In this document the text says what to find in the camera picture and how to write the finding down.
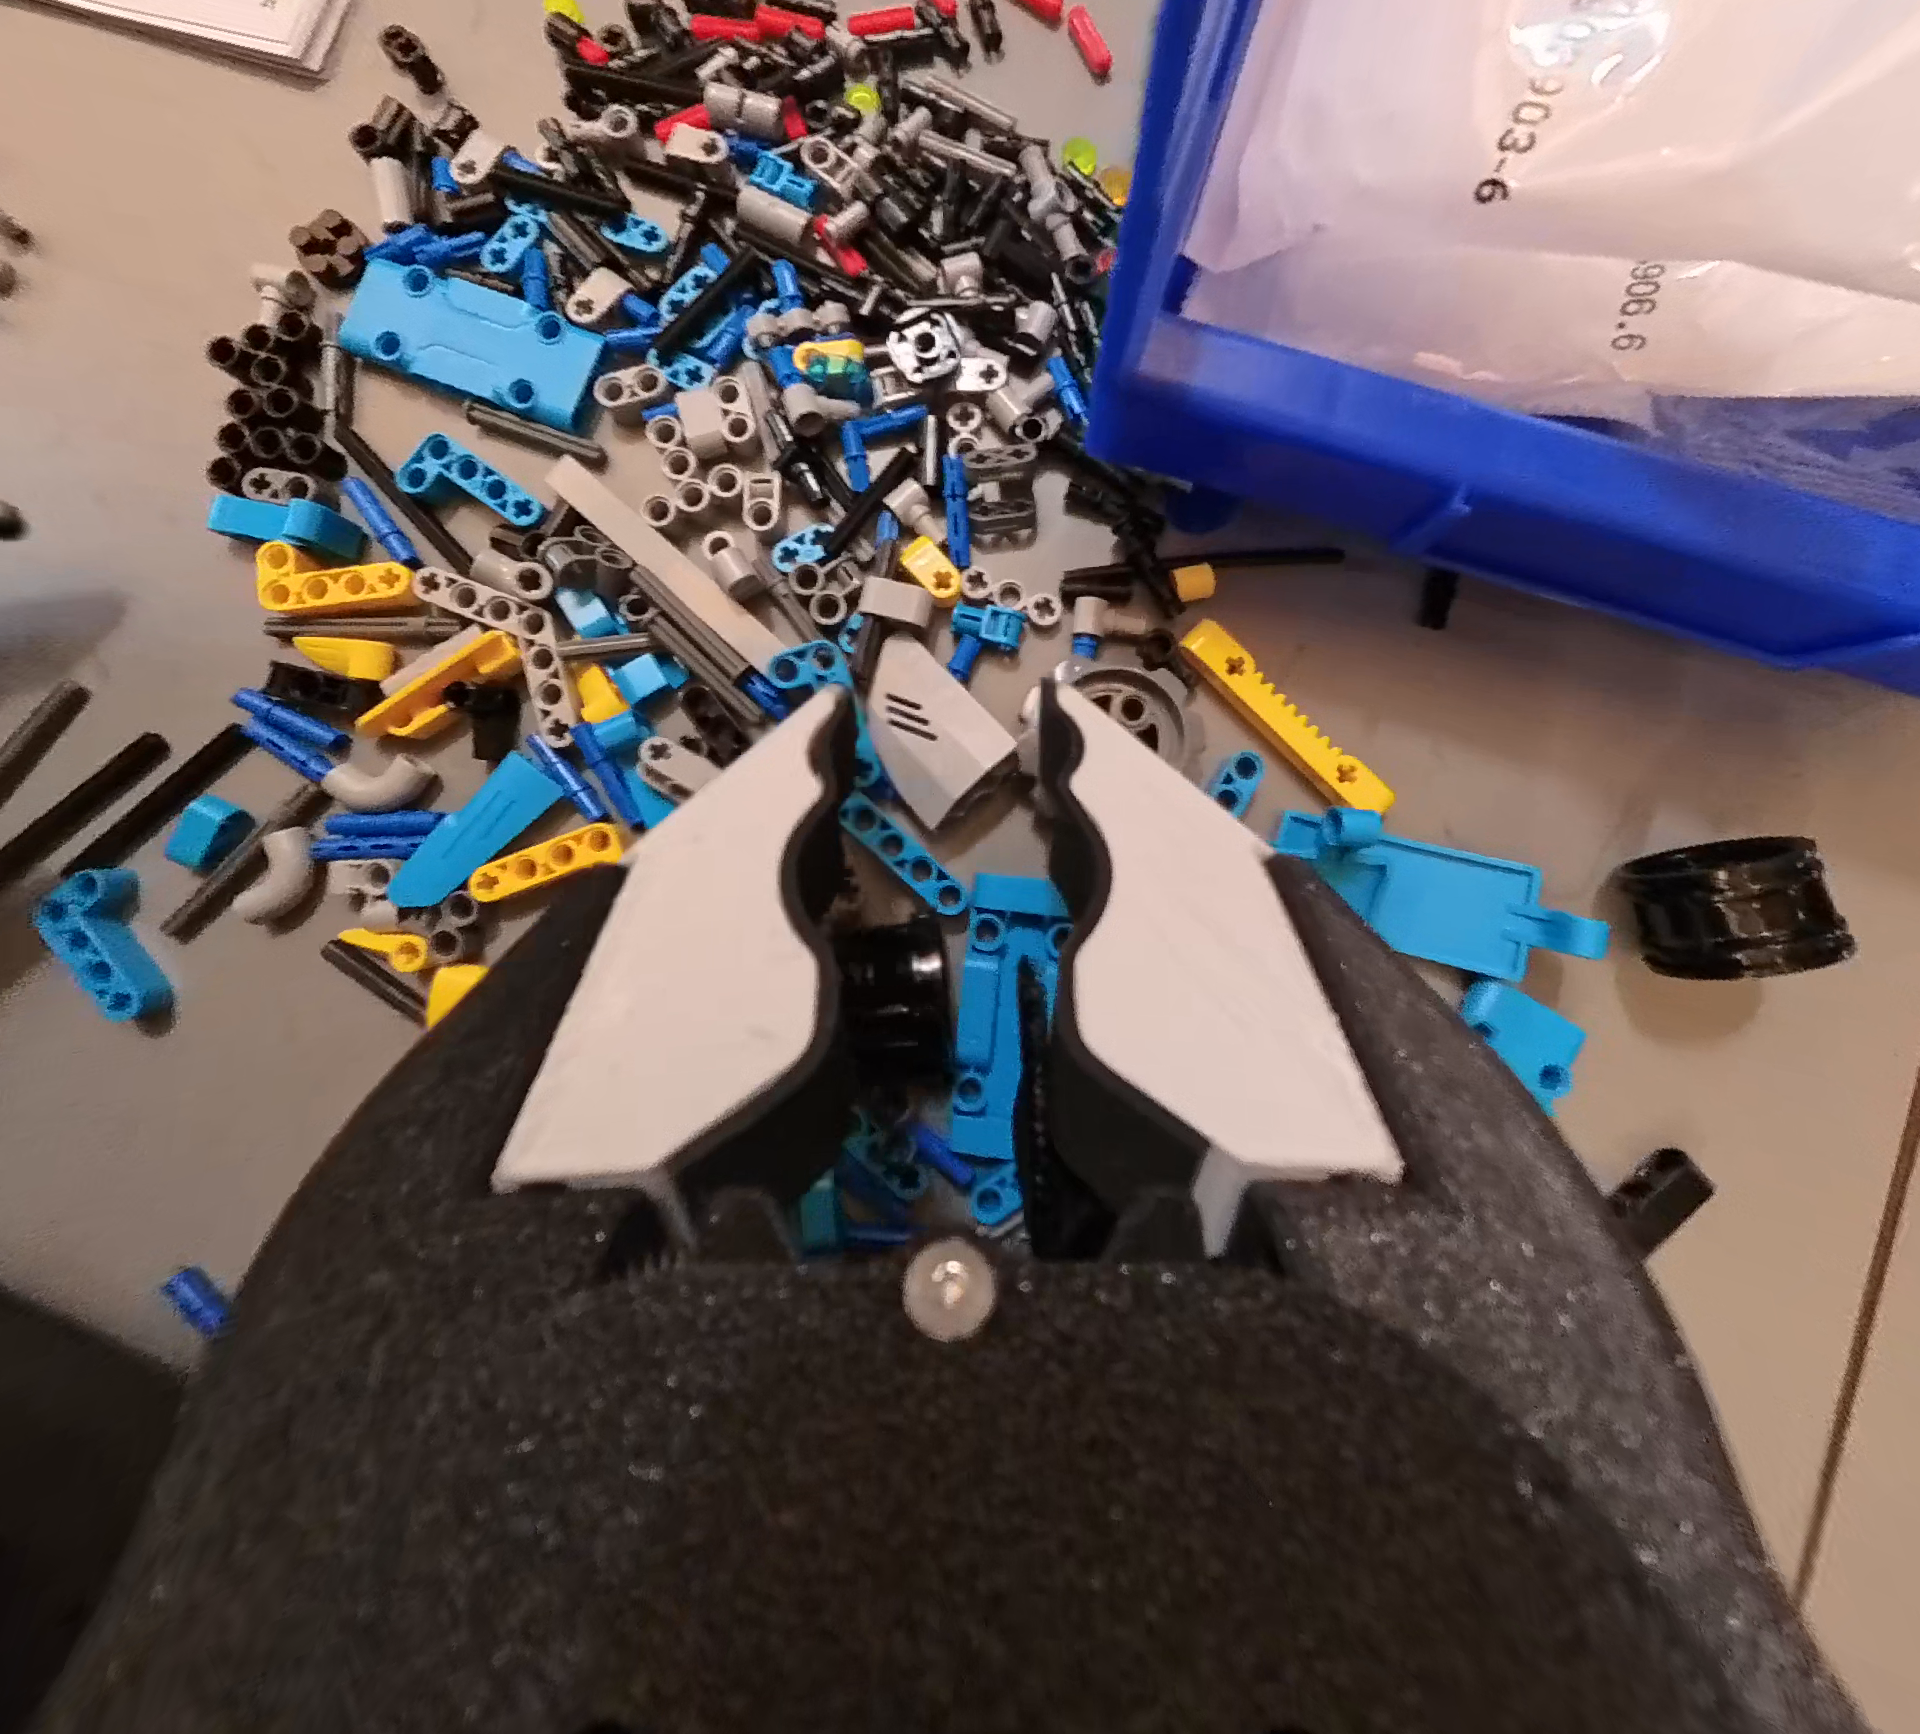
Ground blue flat panel piece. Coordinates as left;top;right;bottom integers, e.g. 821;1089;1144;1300
1275;806;1613;990

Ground long black axle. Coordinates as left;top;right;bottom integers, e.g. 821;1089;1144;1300
0;680;92;810
0;732;173;885

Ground yellow toothed rack beam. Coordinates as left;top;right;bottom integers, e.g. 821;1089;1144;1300
1181;621;1398;816

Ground small black wheel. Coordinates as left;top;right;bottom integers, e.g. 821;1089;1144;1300
841;916;956;1086

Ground black dotted pad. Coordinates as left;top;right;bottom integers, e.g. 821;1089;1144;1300
0;1285;198;1734

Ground grey desk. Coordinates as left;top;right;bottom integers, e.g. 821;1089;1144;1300
0;0;1920;1734

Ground black angled connector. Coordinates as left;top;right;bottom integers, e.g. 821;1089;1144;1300
1608;1146;1717;1244

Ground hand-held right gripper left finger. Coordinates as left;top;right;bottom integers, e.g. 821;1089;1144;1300
492;686;860;1244

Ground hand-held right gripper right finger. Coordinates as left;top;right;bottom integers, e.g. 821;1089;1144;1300
1035;685;1406;1260

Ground pile of small brick parts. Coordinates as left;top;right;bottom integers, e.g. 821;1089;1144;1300
202;0;1279;1257

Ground blue storage bin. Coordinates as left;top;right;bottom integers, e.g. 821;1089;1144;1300
1083;0;1920;697

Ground blue angled beam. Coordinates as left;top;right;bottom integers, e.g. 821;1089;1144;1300
33;868;176;1026

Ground clear plastic bags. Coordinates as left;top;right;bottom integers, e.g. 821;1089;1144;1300
1177;0;1920;435

